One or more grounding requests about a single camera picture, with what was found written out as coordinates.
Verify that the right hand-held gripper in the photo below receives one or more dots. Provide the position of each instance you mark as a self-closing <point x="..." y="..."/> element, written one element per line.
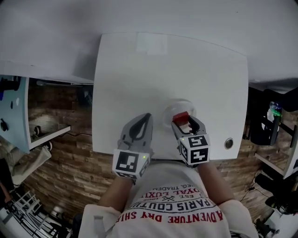
<point x="194" y="148"/>

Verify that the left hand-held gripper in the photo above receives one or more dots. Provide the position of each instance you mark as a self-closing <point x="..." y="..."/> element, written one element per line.
<point x="126" y="162"/>

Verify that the small red block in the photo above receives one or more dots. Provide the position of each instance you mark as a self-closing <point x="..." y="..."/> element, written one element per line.
<point x="181" y="117"/>

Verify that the clear round dish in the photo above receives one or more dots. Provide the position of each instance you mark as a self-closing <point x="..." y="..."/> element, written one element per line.
<point x="174" y="108"/>

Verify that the person's right forearm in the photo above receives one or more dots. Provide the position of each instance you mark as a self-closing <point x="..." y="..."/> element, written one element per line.
<point x="214" y="183"/>

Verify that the person's left forearm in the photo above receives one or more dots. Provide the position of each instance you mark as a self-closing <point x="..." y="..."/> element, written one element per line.
<point x="115" y="193"/>

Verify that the person's white printed t-shirt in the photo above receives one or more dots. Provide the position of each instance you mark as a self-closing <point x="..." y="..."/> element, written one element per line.
<point x="177" y="209"/>

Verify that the white shelf board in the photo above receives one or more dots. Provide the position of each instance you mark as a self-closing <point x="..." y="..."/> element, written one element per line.
<point x="52" y="133"/>

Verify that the green plastic bottle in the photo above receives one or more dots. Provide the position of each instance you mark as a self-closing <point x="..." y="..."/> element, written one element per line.
<point x="275" y="111"/>

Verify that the white paper sheet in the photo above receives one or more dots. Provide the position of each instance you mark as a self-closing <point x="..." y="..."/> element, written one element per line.
<point x="152" y="44"/>

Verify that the beige cloth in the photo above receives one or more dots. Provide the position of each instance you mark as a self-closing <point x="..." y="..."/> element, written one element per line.
<point x="30" y="160"/>

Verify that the white desk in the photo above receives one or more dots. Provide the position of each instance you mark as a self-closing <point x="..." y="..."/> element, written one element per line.
<point x="14" y="116"/>

